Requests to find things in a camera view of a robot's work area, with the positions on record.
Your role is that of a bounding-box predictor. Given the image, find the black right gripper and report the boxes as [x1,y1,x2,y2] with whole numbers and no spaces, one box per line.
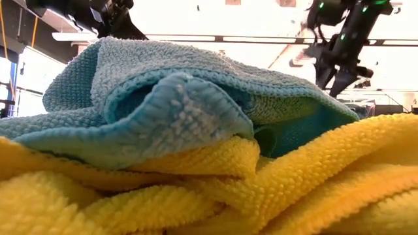
[315,42,374,98]

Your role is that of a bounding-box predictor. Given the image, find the yellow microfiber towel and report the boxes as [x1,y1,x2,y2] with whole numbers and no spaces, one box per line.
[0,112,418,235]

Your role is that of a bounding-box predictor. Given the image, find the light blue microfiber towel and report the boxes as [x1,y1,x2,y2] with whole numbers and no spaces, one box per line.
[0,36,360,170]

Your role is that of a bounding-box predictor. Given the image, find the black monitor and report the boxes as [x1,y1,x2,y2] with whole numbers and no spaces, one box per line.
[375,104,404,116]

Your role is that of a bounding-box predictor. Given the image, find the yellow hanging cable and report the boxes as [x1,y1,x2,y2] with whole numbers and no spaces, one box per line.
[31,16,39,49]
[0,0,8,60]

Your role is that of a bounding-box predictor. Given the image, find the blue metal post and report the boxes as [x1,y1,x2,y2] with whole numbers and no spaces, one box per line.
[8,61,19,117]

